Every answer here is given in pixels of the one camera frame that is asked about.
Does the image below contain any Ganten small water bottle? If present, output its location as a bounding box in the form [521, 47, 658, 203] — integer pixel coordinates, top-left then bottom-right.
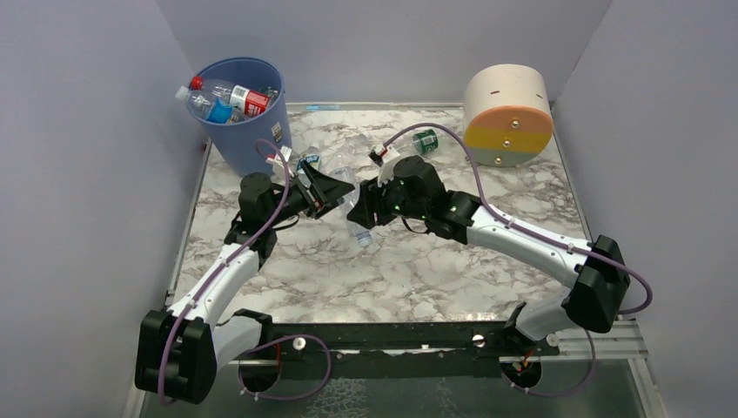
[331, 166, 373, 247]

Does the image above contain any red label clear bottle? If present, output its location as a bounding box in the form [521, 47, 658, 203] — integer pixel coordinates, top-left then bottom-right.
[190, 76, 272, 119]

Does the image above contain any blue label clear bottle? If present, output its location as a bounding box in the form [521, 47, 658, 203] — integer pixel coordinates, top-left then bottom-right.
[175, 86, 245, 125]

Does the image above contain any green white label bottle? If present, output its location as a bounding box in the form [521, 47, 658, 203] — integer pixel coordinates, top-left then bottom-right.
[259, 86, 280, 99]

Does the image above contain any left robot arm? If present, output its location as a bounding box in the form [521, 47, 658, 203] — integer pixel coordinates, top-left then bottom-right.
[134, 165, 356, 404]

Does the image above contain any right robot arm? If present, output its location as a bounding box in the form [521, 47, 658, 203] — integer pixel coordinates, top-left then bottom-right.
[347, 157, 630, 347]

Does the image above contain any blue plastic bin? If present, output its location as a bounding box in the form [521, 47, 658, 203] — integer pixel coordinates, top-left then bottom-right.
[190, 57, 292, 177]

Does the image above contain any blue green label bottle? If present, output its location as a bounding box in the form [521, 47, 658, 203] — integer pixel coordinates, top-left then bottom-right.
[296, 143, 321, 189]

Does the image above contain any clear bottle red cap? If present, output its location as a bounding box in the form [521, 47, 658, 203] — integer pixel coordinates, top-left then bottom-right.
[323, 133, 372, 173]

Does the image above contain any dark green label bottle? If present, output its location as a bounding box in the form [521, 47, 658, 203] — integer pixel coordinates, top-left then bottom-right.
[394, 129, 439, 156]

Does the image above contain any cream cylinder with striped face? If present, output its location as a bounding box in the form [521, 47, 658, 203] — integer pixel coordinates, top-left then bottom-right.
[462, 64, 554, 167]

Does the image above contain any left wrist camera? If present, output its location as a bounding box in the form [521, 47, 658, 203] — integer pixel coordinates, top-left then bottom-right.
[265, 146, 293, 182]

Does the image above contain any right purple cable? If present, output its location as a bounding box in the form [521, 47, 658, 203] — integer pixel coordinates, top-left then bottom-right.
[383, 122, 654, 399]

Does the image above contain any purple cable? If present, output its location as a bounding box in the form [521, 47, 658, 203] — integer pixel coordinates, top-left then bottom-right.
[383, 122, 654, 399]
[157, 138, 334, 407]

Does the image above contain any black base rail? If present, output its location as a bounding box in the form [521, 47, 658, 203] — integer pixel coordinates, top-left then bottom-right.
[235, 321, 560, 380]

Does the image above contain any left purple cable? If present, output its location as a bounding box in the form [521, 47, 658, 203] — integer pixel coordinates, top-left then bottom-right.
[157, 138, 334, 407]

